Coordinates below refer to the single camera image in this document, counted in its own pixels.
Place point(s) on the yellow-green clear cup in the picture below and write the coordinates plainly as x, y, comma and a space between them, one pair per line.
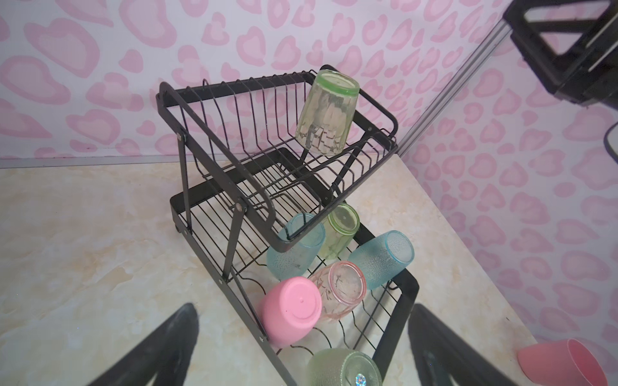
341, 225

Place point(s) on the yellow-green cup front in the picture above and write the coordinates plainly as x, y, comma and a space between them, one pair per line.
341, 366

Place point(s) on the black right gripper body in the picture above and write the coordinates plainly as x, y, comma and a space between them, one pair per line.
588, 69

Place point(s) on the teal clear cup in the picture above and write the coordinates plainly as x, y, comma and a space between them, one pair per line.
297, 260
382, 258

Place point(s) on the opaque pink cup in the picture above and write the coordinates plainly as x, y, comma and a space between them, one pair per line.
564, 362
290, 310

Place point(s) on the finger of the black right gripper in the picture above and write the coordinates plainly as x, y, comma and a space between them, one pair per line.
538, 41

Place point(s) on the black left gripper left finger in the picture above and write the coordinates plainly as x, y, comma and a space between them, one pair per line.
163, 358

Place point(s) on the aluminium corner frame right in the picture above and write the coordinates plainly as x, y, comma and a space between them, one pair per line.
466, 72

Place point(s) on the black wire dish rack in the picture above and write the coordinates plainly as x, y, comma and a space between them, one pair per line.
249, 186

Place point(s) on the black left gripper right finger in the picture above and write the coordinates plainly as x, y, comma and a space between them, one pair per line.
443, 358

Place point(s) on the clear pink plastic cup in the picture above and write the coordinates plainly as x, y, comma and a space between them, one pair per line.
342, 287

